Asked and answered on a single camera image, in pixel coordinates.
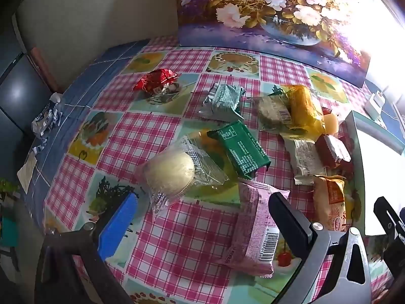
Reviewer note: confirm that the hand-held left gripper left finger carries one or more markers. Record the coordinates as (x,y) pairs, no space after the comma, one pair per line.
(117,224)

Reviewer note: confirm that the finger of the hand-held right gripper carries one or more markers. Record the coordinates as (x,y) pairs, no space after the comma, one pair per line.
(386,220)

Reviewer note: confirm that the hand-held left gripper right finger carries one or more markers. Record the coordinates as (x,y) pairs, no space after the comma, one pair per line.
(291,224)

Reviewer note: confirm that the pink snack packet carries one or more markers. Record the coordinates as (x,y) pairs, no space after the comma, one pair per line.
(253,221)

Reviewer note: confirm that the white box teal rim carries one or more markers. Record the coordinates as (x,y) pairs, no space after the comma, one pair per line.
(379,180)

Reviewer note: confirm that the beige snack packet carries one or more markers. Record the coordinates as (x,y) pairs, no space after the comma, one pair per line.
(303,158)

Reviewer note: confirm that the clear round bun packet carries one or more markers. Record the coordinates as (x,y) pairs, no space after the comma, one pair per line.
(171,171)

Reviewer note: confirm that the red white label packet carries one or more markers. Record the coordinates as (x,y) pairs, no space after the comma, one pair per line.
(330,150)

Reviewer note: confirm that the dark green snack packet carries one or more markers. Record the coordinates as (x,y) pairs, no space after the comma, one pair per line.
(243,148)

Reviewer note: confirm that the clear brown cake packet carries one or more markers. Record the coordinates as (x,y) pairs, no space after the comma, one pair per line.
(272,110)

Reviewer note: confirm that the yellow bread packet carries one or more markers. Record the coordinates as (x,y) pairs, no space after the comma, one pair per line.
(303,107)

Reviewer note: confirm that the silver green snack packet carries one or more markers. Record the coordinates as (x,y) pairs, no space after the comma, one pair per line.
(221,101)

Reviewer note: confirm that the red snack packet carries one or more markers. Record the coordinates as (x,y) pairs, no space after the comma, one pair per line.
(152,80)

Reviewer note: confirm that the orange snack packet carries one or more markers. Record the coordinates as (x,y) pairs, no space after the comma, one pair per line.
(329,196)

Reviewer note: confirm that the pink checkered printed tablecloth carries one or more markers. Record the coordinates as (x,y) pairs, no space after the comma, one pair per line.
(152,133)

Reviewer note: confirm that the paper slip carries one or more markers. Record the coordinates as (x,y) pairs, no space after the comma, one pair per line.
(27,171)

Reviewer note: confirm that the pale jelly cup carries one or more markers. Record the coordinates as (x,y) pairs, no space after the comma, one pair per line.
(330,123)

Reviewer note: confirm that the green plant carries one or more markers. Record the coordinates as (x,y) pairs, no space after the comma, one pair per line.
(8,190)

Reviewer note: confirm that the white charger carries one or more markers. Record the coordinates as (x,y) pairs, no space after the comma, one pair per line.
(375,104)

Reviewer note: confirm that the dark cabinet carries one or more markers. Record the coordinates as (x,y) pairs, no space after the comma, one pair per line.
(19,91)

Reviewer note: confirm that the brown wooden board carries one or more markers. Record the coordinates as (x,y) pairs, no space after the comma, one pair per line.
(42,66)

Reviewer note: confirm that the flower painting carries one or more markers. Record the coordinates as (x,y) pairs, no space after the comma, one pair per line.
(253,6)

